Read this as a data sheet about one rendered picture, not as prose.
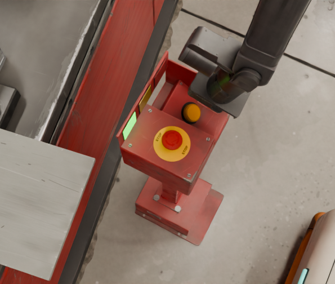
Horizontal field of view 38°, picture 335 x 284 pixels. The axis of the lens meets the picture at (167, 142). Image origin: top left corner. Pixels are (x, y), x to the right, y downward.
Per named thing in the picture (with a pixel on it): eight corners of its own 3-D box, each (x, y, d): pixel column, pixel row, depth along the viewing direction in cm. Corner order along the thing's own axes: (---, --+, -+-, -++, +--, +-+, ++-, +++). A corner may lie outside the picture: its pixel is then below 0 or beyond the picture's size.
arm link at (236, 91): (255, 92, 76) (269, 61, 77) (217, 69, 75) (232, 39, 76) (238, 103, 82) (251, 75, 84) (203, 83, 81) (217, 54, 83)
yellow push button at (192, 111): (190, 125, 105) (196, 125, 103) (177, 115, 103) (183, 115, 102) (198, 111, 106) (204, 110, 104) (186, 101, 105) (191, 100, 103)
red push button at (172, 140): (176, 158, 95) (176, 152, 91) (157, 149, 95) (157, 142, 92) (185, 140, 96) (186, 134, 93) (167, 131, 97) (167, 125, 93)
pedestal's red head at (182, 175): (188, 196, 104) (193, 176, 87) (123, 163, 106) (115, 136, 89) (228, 119, 110) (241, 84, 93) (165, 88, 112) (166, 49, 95)
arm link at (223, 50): (262, 84, 69) (284, 36, 72) (192, 43, 68) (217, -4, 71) (230, 108, 81) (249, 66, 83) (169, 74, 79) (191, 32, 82)
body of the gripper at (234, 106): (202, 62, 89) (215, 47, 82) (249, 91, 90) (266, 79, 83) (186, 91, 87) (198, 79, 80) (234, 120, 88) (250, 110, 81)
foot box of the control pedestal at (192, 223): (199, 247, 166) (201, 243, 154) (134, 213, 169) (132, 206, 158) (224, 195, 171) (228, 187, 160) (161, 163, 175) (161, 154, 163)
